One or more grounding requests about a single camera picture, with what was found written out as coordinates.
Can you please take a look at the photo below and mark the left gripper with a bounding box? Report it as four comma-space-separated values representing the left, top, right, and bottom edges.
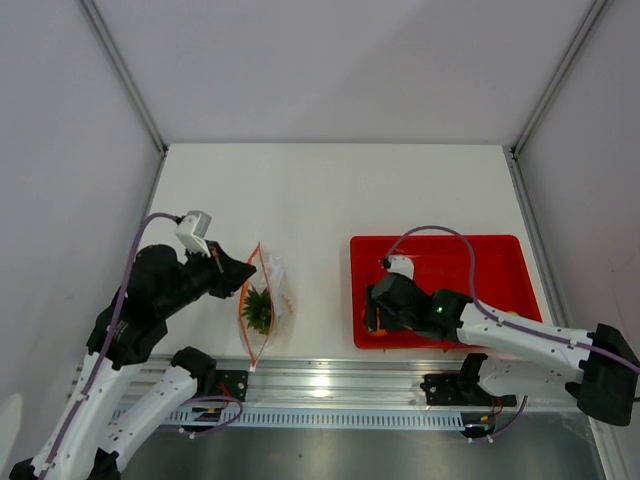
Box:
159, 239, 257, 316

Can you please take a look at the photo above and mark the toy pineapple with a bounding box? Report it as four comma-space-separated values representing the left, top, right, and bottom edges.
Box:
240, 286, 294, 336

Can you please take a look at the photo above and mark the clear zip top bag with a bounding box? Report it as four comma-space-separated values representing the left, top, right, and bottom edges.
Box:
237, 243, 296, 373

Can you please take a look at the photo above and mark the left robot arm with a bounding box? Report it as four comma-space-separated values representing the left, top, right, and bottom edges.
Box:
9, 241, 256, 479

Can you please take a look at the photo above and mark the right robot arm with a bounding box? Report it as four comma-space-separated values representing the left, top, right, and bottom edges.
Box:
366, 273, 639, 427

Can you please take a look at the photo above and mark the red plastic tray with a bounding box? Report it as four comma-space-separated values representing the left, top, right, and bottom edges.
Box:
350, 234, 542, 350

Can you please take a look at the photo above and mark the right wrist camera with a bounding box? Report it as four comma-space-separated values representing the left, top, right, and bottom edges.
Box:
381, 255, 415, 279

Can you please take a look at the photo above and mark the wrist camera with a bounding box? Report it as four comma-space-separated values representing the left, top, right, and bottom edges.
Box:
175, 210, 211, 257
381, 255, 415, 279

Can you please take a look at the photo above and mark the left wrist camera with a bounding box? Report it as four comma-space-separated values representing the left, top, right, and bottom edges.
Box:
175, 210, 211, 257

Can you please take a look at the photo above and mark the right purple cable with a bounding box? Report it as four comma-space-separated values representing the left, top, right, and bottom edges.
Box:
382, 225, 640, 375

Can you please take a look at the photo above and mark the purple cable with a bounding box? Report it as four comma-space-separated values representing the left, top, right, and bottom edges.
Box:
29, 212, 186, 476
382, 225, 640, 375

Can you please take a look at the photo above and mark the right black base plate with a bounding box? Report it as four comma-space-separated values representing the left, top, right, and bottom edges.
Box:
420, 373, 517, 407

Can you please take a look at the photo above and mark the aluminium mounting rail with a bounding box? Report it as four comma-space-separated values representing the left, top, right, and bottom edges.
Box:
67, 357, 612, 414

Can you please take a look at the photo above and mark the white slotted cable duct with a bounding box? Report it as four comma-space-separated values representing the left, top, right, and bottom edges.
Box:
137, 404, 469, 431

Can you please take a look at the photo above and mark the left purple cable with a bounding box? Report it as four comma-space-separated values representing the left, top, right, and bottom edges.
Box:
29, 212, 186, 476

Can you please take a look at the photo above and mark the right aluminium corner post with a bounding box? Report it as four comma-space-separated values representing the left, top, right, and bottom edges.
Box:
509, 0, 614, 157

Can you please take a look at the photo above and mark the aluminium corner post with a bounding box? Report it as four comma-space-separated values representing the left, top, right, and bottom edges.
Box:
77, 0, 168, 157
509, 0, 614, 157

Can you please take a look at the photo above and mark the left aluminium corner post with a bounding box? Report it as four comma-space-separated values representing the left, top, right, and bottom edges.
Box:
77, 0, 168, 157

